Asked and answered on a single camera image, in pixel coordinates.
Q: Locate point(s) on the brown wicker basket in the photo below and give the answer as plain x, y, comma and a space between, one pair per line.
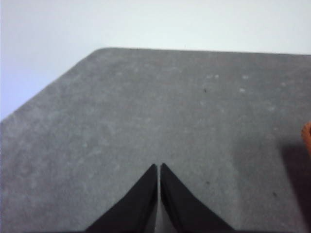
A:
306, 134

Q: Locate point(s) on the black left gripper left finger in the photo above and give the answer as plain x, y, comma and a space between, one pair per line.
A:
136, 212

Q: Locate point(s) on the grey table mat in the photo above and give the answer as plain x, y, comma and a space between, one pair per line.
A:
227, 127

